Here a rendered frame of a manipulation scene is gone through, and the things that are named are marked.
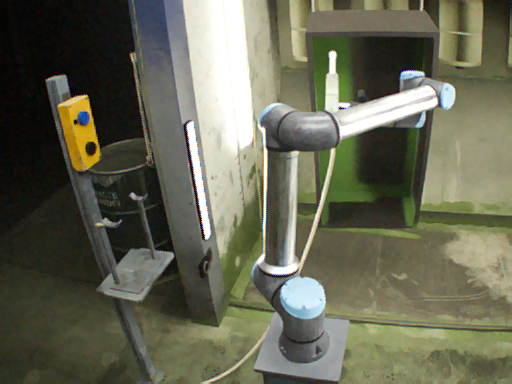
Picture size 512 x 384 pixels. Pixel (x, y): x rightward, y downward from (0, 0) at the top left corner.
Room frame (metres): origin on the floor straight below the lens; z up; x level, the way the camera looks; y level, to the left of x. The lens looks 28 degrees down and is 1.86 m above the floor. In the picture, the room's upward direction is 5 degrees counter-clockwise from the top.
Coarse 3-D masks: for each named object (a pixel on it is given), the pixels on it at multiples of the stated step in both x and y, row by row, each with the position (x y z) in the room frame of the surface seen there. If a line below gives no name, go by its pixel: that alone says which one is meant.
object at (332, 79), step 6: (330, 54) 1.83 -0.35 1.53; (330, 60) 1.79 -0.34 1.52; (330, 66) 1.75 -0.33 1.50; (330, 72) 1.71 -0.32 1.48; (330, 78) 1.65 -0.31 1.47; (336, 78) 1.65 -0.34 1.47; (330, 84) 1.61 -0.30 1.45; (336, 84) 1.61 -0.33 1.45; (330, 90) 1.58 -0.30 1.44; (336, 90) 1.57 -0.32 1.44; (330, 96) 1.54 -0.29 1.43; (336, 96) 1.54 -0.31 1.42; (330, 102) 1.51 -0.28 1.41; (336, 102) 1.50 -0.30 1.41; (330, 108) 1.47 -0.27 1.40; (336, 108) 1.47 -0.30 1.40
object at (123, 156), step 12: (120, 144) 2.79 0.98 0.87; (132, 144) 2.77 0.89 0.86; (144, 144) 2.74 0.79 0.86; (108, 156) 2.60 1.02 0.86; (120, 156) 2.56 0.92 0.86; (132, 156) 2.54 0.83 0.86; (144, 156) 2.52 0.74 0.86; (96, 168) 2.40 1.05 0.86; (108, 168) 2.38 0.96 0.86; (120, 168) 2.36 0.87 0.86
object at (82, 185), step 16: (48, 80) 1.41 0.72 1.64; (64, 80) 1.44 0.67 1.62; (64, 144) 1.41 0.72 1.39; (80, 176) 1.40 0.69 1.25; (80, 192) 1.41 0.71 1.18; (80, 208) 1.41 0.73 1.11; (96, 208) 1.44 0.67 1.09; (96, 224) 1.41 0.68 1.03; (96, 240) 1.40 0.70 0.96; (96, 256) 1.41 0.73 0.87; (112, 256) 1.44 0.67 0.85; (128, 304) 1.44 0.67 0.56; (128, 320) 1.40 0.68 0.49; (128, 336) 1.41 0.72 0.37; (144, 352) 1.43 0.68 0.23; (144, 368) 1.40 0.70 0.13
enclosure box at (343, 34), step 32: (320, 32) 1.87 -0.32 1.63; (352, 32) 1.84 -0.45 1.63; (384, 32) 1.81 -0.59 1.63; (416, 32) 1.78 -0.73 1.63; (320, 64) 2.27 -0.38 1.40; (352, 64) 2.23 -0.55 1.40; (384, 64) 2.20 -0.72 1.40; (416, 64) 2.16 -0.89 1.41; (320, 96) 2.31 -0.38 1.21; (352, 96) 2.27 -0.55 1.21; (384, 96) 2.23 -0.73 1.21; (384, 128) 2.27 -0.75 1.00; (416, 128) 2.23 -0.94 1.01; (320, 160) 2.40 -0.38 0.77; (352, 160) 2.36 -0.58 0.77; (384, 160) 2.32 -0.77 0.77; (416, 160) 2.20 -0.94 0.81; (320, 192) 2.43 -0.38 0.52; (352, 192) 2.39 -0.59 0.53; (384, 192) 2.35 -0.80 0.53; (416, 192) 2.11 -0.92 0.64; (320, 224) 2.11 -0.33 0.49; (352, 224) 2.11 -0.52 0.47; (384, 224) 2.07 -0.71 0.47; (416, 224) 1.99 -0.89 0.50
